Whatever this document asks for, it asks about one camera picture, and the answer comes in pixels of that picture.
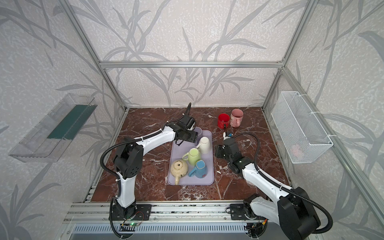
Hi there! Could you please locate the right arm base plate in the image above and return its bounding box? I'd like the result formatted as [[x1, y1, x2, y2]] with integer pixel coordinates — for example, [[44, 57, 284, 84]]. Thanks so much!
[[230, 204, 259, 220]]

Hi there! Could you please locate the clear plastic wall bin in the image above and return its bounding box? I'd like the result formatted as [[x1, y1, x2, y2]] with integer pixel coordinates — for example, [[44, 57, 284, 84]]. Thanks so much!
[[9, 94, 98, 163]]

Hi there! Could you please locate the lavender plastic tray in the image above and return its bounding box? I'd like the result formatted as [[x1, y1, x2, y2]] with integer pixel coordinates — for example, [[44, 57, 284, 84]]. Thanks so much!
[[167, 142, 214, 186]]

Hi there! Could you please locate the aluminium cage frame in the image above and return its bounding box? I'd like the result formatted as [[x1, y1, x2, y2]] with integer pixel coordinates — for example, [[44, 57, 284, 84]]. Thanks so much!
[[58, 1, 384, 224]]

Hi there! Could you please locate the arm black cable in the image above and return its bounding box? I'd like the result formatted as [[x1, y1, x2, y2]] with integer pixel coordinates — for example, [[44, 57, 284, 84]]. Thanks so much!
[[230, 132, 334, 235], [99, 102, 193, 239]]

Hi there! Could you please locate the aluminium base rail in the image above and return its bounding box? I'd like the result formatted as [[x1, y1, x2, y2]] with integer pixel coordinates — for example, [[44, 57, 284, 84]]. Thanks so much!
[[63, 201, 264, 224]]

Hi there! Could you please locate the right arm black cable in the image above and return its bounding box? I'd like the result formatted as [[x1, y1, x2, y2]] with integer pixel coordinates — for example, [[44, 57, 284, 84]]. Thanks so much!
[[230, 132, 334, 235]]

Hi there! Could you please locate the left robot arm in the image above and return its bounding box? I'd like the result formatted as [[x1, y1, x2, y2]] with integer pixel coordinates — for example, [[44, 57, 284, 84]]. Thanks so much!
[[114, 123, 197, 209]]

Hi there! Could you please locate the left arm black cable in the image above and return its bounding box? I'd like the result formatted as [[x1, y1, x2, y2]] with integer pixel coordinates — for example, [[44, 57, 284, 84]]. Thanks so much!
[[99, 102, 193, 239]]

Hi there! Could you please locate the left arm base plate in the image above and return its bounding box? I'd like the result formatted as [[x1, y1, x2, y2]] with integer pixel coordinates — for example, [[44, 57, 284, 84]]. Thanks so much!
[[109, 204, 152, 221]]

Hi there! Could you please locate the pink patterned mug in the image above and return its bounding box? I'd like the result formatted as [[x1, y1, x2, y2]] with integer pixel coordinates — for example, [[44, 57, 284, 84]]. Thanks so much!
[[230, 109, 244, 128]]

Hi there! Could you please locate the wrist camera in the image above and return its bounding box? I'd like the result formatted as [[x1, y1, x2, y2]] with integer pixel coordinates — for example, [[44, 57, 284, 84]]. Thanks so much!
[[178, 115, 196, 130], [223, 131, 234, 141]]

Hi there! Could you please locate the white mug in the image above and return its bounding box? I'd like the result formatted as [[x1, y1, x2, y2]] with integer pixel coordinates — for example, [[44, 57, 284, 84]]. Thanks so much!
[[196, 137, 211, 154]]

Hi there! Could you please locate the white wire mesh basket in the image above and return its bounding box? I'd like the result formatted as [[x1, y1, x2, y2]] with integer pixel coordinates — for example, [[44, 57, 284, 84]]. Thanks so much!
[[272, 91, 334, 164]]

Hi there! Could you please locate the lavender mug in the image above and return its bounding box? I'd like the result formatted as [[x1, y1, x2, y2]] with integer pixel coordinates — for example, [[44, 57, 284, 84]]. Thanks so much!
[[194, 127, 203, 137]]

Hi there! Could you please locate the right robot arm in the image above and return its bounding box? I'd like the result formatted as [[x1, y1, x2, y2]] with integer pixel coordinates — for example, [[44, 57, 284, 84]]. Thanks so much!
[[214, 138, 321, 240]]

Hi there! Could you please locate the red mug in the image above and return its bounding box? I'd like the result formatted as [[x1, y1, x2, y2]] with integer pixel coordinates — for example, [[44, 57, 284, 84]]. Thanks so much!
[[218, 113, 231, 130]]

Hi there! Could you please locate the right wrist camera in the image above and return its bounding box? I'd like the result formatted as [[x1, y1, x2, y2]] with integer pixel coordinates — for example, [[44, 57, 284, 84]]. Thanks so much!
[[223, 131, 234, 141]]

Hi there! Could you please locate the blue mug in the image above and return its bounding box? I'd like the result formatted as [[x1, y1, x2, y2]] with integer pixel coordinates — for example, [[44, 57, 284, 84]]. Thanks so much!
[[188, 160, 208, 179]]

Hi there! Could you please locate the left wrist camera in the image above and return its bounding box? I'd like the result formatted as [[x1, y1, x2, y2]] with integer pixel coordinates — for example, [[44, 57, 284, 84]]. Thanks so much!
[[178, 115, 196, 130]]

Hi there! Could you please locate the light green mug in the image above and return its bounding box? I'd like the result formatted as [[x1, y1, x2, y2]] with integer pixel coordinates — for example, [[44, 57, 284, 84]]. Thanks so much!
[[182, 148, 202, 167]]

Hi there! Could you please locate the cream teapot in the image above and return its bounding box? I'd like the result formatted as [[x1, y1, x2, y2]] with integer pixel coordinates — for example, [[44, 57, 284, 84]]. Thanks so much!
[[171, 160, 188, 185]]

